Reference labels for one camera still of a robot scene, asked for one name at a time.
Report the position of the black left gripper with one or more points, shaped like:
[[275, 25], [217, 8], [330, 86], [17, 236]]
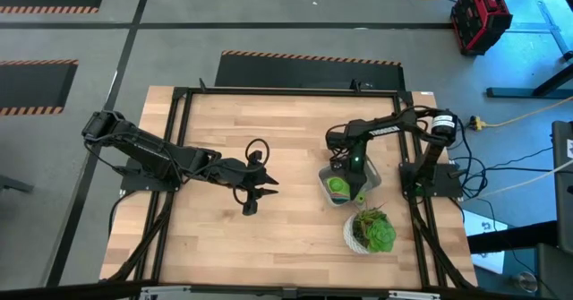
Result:
[[233, 174]]

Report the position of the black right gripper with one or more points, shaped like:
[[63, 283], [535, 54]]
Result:
[[353, 165]]

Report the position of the teal plastic measuring cup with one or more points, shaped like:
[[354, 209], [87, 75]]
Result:
[[342, 198]]

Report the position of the green plastic measuring cup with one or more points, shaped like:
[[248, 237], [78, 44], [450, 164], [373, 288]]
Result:
[[338, 186]]

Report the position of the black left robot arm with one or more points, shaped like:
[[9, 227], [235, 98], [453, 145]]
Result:
[[147, 150]]

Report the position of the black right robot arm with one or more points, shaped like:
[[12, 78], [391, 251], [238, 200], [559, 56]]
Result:
[[389, 127]]

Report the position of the white plastic basket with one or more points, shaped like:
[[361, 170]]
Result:
[[373, 174]]

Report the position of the green succulent plant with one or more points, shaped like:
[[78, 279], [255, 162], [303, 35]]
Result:
[[380, 235]]

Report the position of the white faceted plant pot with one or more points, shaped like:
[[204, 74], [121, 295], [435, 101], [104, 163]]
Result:
[[351, 242]]

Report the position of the metal cup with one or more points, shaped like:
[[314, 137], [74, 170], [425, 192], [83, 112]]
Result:
[[524, 282]]

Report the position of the dark grey cabinet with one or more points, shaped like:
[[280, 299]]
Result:
[[563, 179]]

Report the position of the red black tool case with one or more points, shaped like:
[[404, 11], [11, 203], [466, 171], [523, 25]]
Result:
[[481, 15]]

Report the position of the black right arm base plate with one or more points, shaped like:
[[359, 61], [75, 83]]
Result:
[[447, 186]]

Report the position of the black table frame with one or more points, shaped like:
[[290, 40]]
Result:
[[291, 91]]

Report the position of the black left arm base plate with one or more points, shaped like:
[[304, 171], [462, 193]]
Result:
[[134, 181]]

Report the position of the blue desk frame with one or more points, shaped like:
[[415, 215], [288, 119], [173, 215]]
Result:
[[515, 92]]

